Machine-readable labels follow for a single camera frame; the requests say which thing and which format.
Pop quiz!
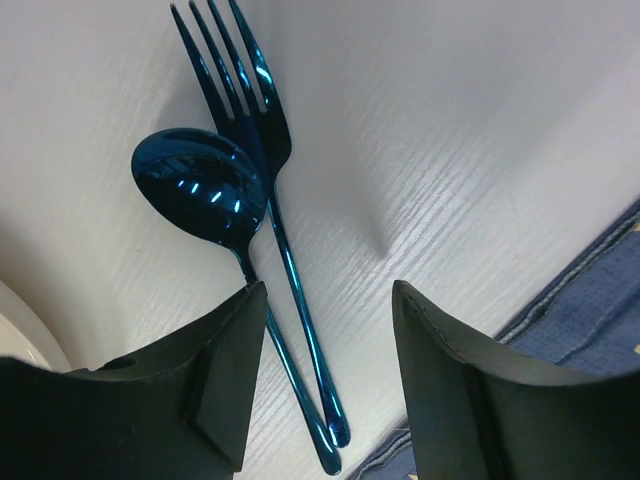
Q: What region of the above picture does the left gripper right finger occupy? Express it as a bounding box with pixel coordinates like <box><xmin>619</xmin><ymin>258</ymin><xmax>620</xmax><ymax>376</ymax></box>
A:
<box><xmin>392</xmin><ymin>280</ymin><xmax>639</xmax><ymax>479</ymax></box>

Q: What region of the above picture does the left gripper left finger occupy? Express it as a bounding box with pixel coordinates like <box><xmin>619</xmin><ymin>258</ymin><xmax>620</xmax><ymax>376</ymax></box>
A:
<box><xmin>1</xmin><ymin>282</ymin><xmax>267</xmax><ymax>479</ymax></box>

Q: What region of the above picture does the blue fish placemat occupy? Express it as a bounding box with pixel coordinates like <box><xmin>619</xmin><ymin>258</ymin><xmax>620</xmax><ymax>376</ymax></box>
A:
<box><xmin>354</xmin><ymin>205</ymin><xmax>639</xmax><ymax>479</ymax></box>

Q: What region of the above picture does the blue metallic fork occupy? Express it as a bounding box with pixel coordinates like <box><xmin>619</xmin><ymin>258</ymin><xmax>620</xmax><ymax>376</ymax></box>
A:
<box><xmin>170</xmin><ymin>1</ymin><xmax>351</xmax><ymax>448</ymax></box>

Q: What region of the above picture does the cream round plate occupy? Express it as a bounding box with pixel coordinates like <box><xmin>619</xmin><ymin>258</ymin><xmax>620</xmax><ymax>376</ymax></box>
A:
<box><xmin>0</xmin><ymin>282</ymin><xmax>71</xmax><ymax>372</ymax></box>

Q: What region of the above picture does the blue metallic spoon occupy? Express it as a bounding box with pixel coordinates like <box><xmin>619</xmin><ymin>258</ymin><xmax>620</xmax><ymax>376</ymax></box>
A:
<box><xmin>130</xmin><ymin>128</ymin><xmax>342</xmax><ymax>476</ymax></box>

